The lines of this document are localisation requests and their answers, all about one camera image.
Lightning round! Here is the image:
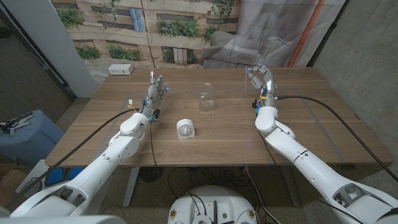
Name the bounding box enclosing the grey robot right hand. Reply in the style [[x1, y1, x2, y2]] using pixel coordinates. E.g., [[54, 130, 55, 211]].
[[244, 64, 278, 108]]

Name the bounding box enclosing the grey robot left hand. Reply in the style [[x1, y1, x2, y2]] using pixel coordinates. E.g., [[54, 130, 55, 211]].
[[138, 70, 170, 123]]

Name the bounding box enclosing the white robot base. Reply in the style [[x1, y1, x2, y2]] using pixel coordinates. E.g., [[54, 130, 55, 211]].
[[167, 185, 258, 224]]

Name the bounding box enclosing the white kitchen timer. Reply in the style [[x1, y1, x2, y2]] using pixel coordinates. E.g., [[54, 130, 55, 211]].
[[176, 118, 196, 140]]

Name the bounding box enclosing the clear plastic cup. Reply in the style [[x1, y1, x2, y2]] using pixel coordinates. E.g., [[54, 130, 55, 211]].
[[198, 82, 216, 112]]

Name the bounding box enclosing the white power strip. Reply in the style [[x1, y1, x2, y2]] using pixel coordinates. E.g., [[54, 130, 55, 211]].
[[108, 63, 134, 76]]

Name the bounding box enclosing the printed fabric backdrop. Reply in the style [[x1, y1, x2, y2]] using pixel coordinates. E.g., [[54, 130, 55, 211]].
[[50, 0, 348, 86]]

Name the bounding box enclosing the black backdrop stand pole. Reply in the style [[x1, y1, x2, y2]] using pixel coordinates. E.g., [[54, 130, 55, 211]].
[[306, 0, 351, 68]]

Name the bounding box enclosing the black round floor object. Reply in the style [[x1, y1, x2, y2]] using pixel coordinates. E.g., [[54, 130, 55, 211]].
[[139, 167, 165, 184]]

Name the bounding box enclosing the white table leg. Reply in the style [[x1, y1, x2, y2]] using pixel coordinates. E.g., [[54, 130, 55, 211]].
[[123, 167, 141, 208], [281, 165, 301, 208]]

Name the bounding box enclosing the blue and black floor device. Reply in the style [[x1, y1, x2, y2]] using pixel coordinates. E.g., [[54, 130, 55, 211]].
[[44, 167, 85, 188]]

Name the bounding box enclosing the blue storage box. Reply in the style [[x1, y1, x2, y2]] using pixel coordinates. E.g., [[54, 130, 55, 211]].
[[0, 109, 65, 167]]

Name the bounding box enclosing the grey metal tool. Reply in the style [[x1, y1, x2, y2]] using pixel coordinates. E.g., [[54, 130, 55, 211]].
[[0, 111, 35, 137]]

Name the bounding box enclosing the white floor box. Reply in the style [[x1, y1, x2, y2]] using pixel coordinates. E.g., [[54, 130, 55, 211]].
[[25, 159, 50, 192]]

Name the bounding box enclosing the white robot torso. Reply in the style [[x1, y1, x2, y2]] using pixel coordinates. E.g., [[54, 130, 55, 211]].
[[0, 214, 127, 224]]

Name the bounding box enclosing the brown cardboard box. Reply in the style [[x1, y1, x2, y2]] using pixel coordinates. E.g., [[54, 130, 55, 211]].
[[0, 169, 27, 203]]

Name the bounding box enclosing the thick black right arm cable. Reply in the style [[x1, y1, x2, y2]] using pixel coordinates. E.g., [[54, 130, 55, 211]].
[[275, 95, 398, 184]]

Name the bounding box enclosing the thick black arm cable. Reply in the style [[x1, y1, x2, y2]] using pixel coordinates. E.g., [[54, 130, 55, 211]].
[[275, 95, 398, 184], [6, 108, 141, 209]]

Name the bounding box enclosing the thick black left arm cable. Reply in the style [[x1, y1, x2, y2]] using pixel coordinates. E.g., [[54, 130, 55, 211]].
[[6, 108, 141, 209]]

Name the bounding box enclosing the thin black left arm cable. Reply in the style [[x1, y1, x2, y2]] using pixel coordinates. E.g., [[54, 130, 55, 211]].
[[149, 120, 159, 170]]

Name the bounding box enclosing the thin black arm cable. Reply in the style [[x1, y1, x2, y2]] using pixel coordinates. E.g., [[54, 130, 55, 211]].
[[257, 129, 366, 224], [149, 120, 159, 170]]

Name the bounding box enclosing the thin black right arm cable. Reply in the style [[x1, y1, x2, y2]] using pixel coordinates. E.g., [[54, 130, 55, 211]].
[[257, 129, 366, 224]]

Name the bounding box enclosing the grey floor cable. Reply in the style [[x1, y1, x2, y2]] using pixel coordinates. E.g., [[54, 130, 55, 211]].
[[244, 166, 282, 224]]

